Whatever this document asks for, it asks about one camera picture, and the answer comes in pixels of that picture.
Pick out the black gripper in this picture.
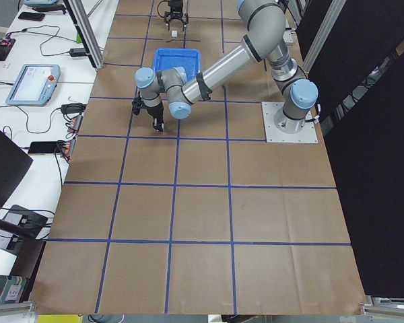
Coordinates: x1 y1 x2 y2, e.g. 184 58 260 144
164 0 188 30
131 96 164 132

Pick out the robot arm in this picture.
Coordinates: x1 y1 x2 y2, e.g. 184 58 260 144
131 1 318 134

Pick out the blue plastic tray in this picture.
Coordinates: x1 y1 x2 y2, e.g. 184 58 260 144
152 47 201 80

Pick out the brown paper table cover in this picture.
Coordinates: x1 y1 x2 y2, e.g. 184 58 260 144
30 1 364 316

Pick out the black power adapter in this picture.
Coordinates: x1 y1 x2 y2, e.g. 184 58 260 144
69 48 86 57

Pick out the black smartphone on table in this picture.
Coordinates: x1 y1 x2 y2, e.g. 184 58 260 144
28 141 57 155

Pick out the teach pendant tablet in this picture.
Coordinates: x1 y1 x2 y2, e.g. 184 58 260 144
5 64 61 106

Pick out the black phone far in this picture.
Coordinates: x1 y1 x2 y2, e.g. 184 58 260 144
18 11 45 22

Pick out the black monitor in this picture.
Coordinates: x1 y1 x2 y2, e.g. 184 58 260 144
0 131 33 207

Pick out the black monitor stand base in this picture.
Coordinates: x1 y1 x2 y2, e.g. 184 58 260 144
3 205 48 238

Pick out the usb hub with cables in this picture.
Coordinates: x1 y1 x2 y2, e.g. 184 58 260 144
61 102 87 139

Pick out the aluminium frame post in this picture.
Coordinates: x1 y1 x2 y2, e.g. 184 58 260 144
63 0 104 70

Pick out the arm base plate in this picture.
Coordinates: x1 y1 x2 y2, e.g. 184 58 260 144
283 27 294 45
261 102 318 144

